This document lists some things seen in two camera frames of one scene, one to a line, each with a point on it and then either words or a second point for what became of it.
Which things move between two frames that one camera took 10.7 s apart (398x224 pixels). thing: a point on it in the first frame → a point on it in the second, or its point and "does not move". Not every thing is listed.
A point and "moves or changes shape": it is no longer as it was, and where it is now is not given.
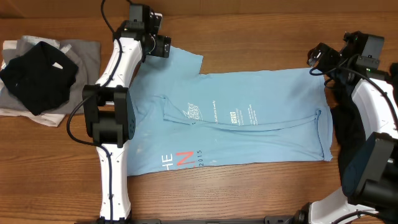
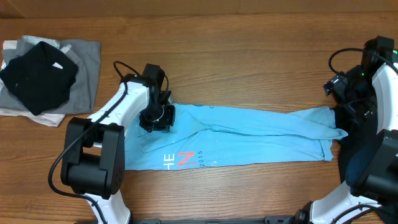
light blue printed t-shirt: (185, 119) moves or changes shape
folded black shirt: (41, 79) does not move
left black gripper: (161, 46) → (162, 126)
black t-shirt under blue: (349, 132) does not move
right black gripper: (319, 56) → (343, 112)
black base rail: (267, 219) does not move
